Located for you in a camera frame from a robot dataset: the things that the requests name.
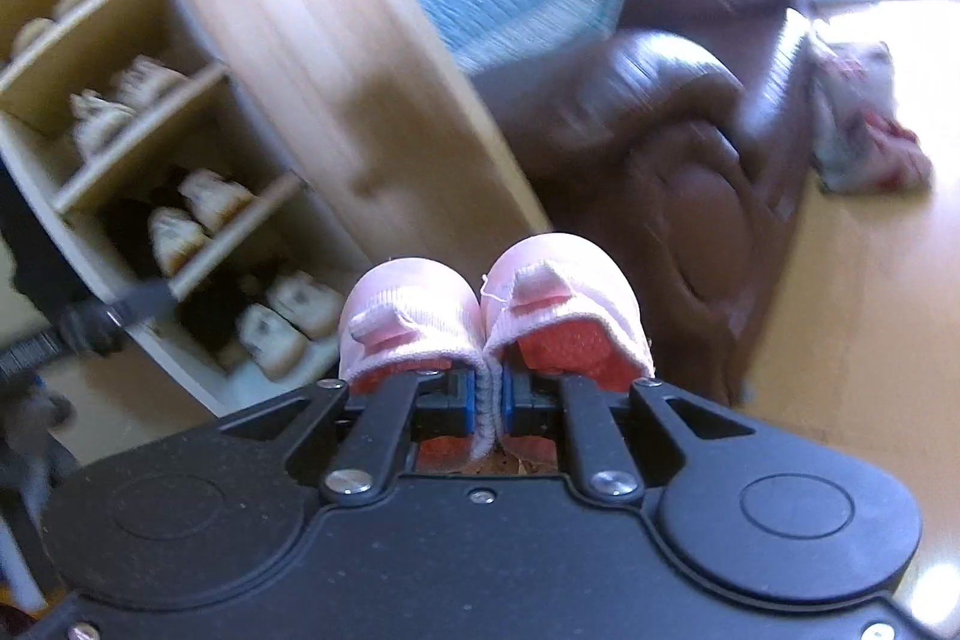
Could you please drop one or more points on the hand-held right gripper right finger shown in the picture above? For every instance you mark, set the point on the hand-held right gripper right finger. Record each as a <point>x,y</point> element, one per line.
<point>508,404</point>

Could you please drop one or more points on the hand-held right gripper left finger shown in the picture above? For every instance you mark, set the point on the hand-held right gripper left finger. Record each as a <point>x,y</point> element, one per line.
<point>465,404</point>

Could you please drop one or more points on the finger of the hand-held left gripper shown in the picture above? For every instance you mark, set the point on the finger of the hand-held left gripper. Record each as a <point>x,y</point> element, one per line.
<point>112,325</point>

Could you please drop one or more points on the white mesh gum-sole sneaker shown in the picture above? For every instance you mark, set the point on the white mesh gum-sole sneaker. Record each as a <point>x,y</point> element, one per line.
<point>216,201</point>
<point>178,241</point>

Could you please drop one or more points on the pink knit baby shoe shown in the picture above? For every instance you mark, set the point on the pink knit baby shoe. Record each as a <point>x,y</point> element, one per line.
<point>409,302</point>
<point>555,280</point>

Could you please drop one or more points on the cream knit baby shoe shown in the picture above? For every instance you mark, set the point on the cream knit baby shoe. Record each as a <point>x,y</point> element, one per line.
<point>34,36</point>

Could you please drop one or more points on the wooden shoe cabinet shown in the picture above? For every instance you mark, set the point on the wooden shoe cabinet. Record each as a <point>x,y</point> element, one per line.
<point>300,48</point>

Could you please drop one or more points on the black canvas sneaker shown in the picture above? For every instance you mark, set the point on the black canvas sneaker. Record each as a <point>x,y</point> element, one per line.
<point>131,235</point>

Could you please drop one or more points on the brown leather sofa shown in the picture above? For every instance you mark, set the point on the brown leather sofa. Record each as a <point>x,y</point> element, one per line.
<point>675,123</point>

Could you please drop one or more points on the pink grey slipper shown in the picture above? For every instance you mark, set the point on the pink grey slipper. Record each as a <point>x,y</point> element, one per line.
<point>896,156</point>

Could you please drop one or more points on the white plastic bag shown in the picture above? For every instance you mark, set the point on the white plastic bag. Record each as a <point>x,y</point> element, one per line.
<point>847,93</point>

